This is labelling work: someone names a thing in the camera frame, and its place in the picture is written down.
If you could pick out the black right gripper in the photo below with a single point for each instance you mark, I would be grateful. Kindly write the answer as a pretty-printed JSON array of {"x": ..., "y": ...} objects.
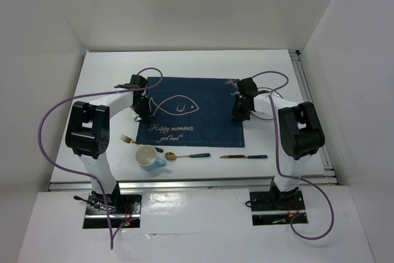
[{"x": 236, "y": 115}]

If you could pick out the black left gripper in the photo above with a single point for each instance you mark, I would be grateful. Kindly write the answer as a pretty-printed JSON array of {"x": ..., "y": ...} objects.
[{"x": 146, "y": 114}]

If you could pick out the white plate with green rim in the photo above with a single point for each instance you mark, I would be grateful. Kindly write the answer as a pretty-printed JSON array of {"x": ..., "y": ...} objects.
[{"x": 267, "y": 116}]

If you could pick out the gold fork green handle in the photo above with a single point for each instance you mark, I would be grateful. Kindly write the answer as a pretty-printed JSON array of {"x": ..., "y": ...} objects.
[{"x": 131, "y": 141}]

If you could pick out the blue fish placemat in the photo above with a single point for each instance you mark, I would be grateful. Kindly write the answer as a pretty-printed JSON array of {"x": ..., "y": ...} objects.
[{"x": 192, "y": 112}]

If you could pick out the gold knife green handle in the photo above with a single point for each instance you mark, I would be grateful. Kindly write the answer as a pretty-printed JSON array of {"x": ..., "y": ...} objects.
[{"x": 254, "y": 157}]

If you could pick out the blue mug white inside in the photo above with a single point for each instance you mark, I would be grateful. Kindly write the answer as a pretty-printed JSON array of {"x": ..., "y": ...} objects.
[{"x": 148, "y": 158}]

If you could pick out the gold spoon green handle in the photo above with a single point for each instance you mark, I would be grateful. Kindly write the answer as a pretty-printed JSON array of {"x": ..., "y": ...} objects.
[{"x": 172, "y": 156}]

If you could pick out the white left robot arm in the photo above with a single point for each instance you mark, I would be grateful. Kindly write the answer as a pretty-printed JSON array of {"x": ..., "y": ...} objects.
[{"x": 88, "y": 134}]

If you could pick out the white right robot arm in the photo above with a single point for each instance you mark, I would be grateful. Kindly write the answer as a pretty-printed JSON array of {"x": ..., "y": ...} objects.
[{"x": 298, "y": 136}]

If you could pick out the aluminium front rail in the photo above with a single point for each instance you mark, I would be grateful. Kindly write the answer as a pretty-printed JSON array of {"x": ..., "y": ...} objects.
[{"x": 158, "y": 185}]

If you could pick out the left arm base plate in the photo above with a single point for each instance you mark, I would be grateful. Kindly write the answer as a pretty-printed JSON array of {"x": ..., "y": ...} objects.
[{"x": 128, "y": 213}]

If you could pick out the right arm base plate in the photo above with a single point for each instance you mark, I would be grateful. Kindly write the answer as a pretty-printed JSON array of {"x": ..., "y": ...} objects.
[{"x": 265, "y": 212}]

